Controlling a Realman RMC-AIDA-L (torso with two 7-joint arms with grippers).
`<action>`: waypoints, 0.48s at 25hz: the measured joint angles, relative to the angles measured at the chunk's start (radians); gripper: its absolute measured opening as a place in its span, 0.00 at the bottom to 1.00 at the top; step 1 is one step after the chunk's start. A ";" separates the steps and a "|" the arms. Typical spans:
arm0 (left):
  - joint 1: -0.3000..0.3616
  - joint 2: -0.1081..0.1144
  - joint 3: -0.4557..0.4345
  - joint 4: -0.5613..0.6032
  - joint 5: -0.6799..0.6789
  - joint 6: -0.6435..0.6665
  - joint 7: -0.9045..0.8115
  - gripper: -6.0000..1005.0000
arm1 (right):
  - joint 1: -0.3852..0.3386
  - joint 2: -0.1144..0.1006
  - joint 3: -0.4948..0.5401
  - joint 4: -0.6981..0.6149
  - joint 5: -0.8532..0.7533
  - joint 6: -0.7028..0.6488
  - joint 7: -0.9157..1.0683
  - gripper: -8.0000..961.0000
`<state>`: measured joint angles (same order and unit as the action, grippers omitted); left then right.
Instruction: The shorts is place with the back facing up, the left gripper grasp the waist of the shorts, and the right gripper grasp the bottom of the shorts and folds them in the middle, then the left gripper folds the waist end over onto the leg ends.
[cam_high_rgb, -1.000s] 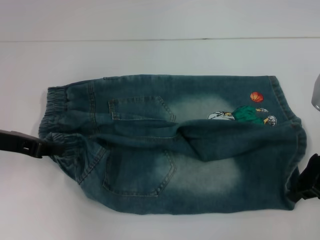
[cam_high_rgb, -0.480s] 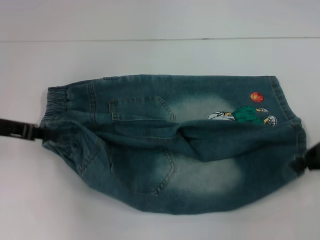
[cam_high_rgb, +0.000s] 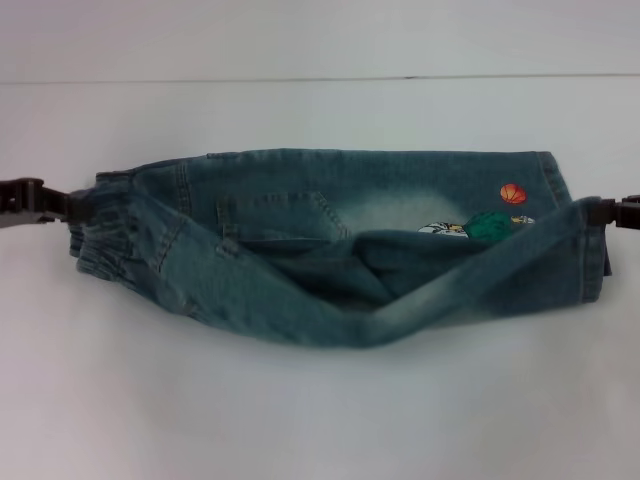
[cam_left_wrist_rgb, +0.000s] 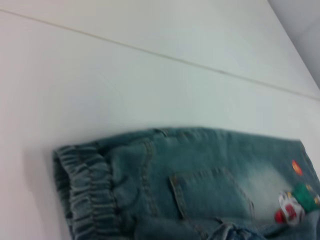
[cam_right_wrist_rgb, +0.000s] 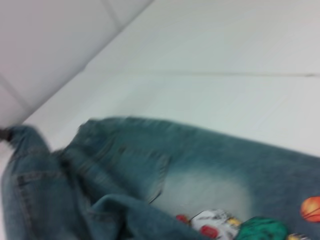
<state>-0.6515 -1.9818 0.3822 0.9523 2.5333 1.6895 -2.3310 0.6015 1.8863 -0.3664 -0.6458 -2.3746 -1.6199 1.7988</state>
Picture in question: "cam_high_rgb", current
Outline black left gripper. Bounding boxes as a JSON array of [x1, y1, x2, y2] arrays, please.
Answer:
[[0, 175, 94, 228]]

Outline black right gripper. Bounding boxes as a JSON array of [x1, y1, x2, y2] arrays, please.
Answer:
[[587, 191, 640, 232]]

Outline blue denim shorts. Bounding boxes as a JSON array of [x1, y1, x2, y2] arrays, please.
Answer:
[[67, 146, 614, 352]]

